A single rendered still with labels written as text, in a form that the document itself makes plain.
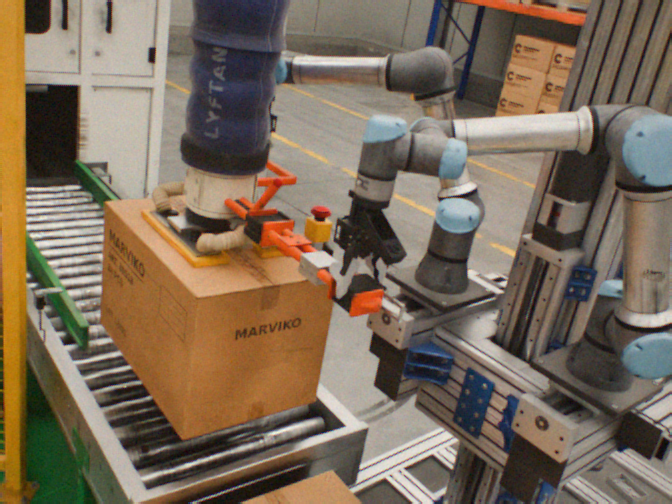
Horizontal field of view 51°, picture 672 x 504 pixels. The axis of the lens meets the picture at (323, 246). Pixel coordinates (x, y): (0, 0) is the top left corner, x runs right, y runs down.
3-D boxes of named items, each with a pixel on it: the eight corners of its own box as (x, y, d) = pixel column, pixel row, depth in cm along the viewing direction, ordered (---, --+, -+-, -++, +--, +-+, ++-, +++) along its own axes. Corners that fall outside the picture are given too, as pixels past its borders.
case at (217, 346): (99, 322, 214) (104, 200, 198) (216, 302, 237) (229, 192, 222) (182, 441, 171) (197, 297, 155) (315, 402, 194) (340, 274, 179)
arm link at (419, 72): (435, 100, 176) (258, 93, 192) (443, 94, 186) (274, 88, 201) (437, 52, 172) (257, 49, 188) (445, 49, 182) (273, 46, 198)
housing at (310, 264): (296, 272, 152) (299, 253, 150) (321, 268, 156) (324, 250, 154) (314, 286, 147) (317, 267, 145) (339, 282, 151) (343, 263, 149)
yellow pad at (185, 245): (140, 216, 193) (141, 199, 191) (174, 213, 198) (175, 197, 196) (193, 269, 168) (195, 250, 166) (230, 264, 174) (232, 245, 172)
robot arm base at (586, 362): (586, 349, 173) (598, 314, 169) (643, 381, 163) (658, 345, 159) (552, 364, 164) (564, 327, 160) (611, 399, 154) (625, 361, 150)
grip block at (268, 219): (241, 233, 167) (244, 210, 165) (275, 229, 173) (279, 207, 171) (258, 247, 161) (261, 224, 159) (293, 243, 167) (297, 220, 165)
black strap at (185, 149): (165, 143, 182) (166, 128, 180) (243, 142, 195) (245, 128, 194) (204, 172, 165) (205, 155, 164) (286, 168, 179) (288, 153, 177)
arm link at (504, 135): (645, 92, 143) (405, 107, 146) (668, 102, 133) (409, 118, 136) (639, 147, 148) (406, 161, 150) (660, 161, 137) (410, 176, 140)
